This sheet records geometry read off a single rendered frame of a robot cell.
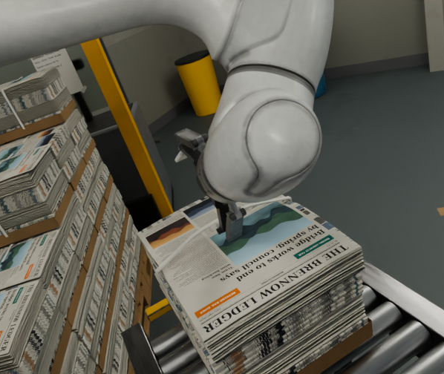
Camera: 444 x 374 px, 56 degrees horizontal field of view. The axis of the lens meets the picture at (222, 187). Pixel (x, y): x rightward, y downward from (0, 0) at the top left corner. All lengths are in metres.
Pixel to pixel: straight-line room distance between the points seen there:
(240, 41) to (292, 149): 0.14
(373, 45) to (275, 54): 4.44
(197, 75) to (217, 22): 4.48
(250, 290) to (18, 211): 1.15
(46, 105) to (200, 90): 3.08
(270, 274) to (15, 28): 0.47
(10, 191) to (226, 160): 1.28
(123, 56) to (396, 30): 2.89
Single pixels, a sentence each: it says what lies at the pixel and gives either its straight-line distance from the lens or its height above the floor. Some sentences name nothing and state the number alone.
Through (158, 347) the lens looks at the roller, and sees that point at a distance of 0.99.
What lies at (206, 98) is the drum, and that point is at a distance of 5.02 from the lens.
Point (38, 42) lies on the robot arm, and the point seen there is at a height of 1.45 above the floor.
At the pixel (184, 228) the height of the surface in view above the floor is 1.03.
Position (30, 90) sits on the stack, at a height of 1.25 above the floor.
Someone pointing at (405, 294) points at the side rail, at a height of 0.80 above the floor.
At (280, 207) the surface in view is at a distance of 0.81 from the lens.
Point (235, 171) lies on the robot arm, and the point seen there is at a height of 1.29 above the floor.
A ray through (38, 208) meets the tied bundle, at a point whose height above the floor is 0.93.
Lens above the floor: 1.46
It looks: 26 degrees down
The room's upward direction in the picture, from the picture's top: 20 degrees counter-clockwise
